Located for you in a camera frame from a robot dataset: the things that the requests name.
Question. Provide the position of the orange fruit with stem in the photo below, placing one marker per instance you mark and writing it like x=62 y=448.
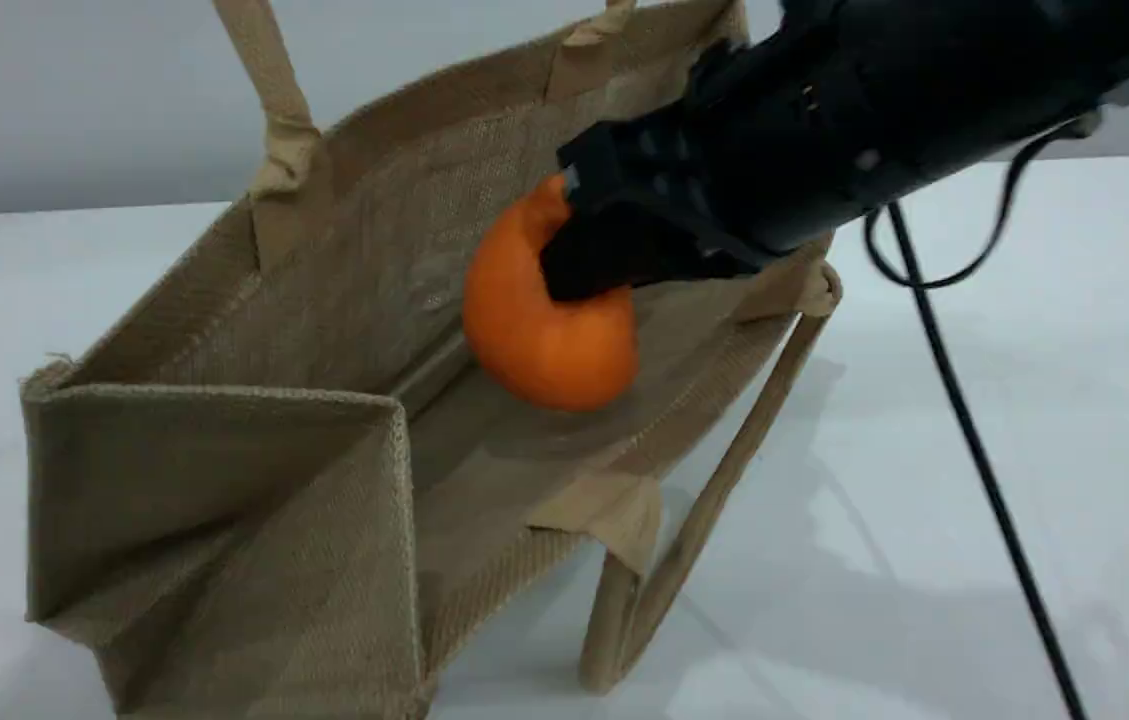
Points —
x=544 y=345

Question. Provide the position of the brown jute tote bag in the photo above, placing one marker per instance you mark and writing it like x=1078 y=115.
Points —
x=224 y=500

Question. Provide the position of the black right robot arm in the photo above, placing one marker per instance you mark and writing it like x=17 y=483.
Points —
x=984 y=80

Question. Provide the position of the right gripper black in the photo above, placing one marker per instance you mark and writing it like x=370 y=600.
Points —
x=744 y=160

